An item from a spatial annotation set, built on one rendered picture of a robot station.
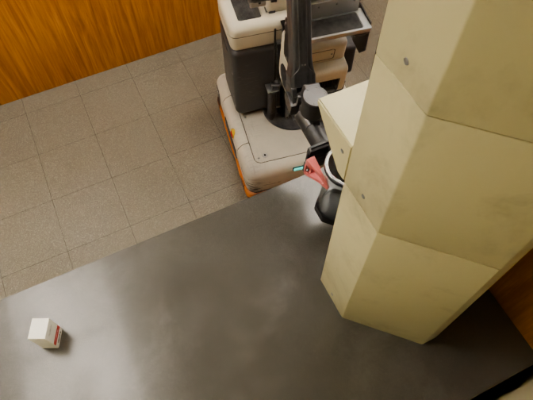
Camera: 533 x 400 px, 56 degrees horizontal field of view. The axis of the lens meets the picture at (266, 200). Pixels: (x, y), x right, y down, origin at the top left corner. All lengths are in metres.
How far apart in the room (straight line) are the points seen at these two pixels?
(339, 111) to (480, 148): 0.29
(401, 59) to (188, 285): 0.88
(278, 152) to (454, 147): 1.71
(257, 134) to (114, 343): 1.34
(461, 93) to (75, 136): 2.50
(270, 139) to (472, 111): 1.81
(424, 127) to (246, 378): 0.80
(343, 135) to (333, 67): 1.11
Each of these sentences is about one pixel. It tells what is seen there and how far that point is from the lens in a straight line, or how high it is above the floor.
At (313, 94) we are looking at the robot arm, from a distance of 1.16.
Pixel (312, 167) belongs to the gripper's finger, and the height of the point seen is 1.21.
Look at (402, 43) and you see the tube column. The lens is 0.60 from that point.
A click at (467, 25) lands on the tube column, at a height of 1.84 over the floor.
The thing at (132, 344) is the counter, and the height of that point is 0.94.
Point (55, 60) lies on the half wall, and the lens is 3.05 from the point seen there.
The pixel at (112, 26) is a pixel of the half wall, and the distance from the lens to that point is 2.99.
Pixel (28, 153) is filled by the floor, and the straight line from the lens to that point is 2.93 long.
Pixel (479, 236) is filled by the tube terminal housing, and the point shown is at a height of 1.49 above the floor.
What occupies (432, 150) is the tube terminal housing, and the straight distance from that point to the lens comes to 0.65.
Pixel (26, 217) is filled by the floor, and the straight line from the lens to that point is 2.72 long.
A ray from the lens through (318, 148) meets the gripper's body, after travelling 1.17.
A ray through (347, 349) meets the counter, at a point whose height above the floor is 0.94.
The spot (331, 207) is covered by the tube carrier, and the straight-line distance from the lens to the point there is 1.21.
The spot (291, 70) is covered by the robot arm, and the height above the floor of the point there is 1.28.
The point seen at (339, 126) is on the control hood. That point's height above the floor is 1.51.
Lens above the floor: 2.16
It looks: 60 degrees down
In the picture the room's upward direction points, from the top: 1 degrees counter-clockwise
